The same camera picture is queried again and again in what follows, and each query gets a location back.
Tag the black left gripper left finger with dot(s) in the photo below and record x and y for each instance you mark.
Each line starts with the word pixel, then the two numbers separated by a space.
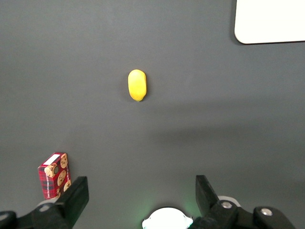
pixel 71 200

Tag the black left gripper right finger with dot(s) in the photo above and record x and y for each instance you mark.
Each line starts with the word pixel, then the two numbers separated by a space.
pixel 207 202

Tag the red tartan cookie box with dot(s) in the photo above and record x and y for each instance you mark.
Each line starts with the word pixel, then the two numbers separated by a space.
pixel 53 179

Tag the white rectangular tray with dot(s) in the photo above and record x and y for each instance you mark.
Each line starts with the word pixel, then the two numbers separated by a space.
pixel 271 21

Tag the yellow lemon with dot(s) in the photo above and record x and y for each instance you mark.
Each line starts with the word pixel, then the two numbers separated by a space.
pixel 137 85

